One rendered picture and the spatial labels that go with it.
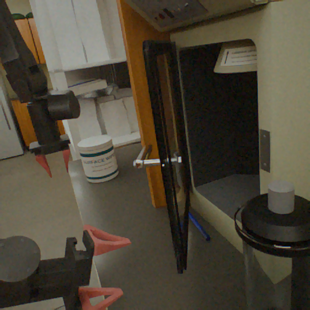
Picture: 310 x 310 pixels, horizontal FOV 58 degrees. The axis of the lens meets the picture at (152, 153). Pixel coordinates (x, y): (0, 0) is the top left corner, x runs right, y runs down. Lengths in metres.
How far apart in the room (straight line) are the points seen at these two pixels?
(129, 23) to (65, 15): 1.03
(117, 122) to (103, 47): 0.41
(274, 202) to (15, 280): 0.31
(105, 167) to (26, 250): 0.70
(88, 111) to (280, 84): 1.40
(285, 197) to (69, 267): 0.32
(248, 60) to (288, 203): 0.27
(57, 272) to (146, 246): 0.30
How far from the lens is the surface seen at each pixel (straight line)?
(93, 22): 1.64
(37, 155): 0.79
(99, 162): 1.05
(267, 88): 0.45
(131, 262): 0.68
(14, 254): 0.40
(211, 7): 0.48
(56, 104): 0.73
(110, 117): 1.67
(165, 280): 0.62
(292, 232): 0.34
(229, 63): 0.55
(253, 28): 0.46
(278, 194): 0.35
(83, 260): 0.45
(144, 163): 0.47
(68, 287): 0.48
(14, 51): 0.74
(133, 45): 0.73
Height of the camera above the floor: 1.38
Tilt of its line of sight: 20 degrees down
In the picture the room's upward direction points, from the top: 9 degrees counter-clockwise
